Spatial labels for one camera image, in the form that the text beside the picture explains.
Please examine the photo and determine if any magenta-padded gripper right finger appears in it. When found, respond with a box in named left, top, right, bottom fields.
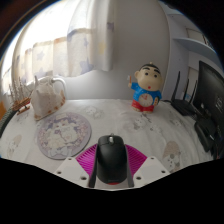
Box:
left=124, top=143, right=171, bottom=189

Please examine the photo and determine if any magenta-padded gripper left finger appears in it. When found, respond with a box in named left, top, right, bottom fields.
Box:
left=54, top=143, right=99, bottom=189

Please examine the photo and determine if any black computer mouse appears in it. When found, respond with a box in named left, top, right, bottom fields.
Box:
left=95, top=133, right=129, bottom=186

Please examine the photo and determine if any round purple printed mouse pad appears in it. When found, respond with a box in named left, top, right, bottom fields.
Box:
left=36, top=111, right=93, bottom=160

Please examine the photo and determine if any white cartoon-print tablecloth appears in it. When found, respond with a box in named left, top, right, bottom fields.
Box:
left=0, top=98, right=214, bottom=191

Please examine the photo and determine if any black router with antennas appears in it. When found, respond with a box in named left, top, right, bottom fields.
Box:
left=170, top=70, right=202, bottom=117

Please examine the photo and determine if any large white conch shell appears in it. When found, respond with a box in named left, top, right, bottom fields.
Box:
left=30, top=75, right=67, bottom=121

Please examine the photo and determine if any cartoon boy figurine clock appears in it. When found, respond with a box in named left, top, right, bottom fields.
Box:
left=127, top=62, right=165, bottom=114

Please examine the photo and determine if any black keyboard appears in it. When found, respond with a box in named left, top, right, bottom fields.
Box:
left=0, top=108, right=18, bottom=138

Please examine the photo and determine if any white kettle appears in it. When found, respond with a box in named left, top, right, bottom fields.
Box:
left=51, top=76, right=67, bottom=97

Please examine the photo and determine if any black computer monitor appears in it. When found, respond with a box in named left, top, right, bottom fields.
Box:
left=193, top=60, right=224, bottom=135

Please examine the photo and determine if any white star-print curtain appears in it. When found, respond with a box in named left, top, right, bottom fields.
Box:
left=1, top=0, right=116, bottom=88

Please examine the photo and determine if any white wall shelf unit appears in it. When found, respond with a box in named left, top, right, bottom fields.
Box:
left=165, top=6, right=218, bottom=102

